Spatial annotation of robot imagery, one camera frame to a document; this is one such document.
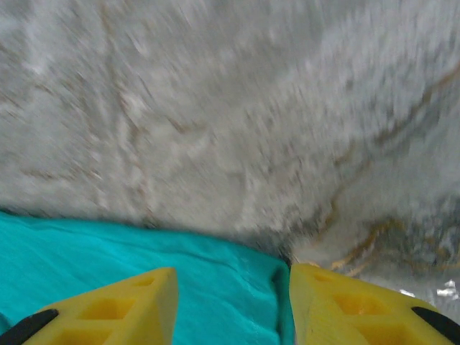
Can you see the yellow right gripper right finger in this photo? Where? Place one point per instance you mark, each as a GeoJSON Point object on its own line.
{"type": "Point", "coordinates": [341, 309]}

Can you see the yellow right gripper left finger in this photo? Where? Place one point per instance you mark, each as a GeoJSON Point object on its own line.
{"type": "Point", "coordinates": [108, 312]}

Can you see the teal t-shirt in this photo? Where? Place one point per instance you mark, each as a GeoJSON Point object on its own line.
{"type": "Point", "coordinates": [90, 258]}

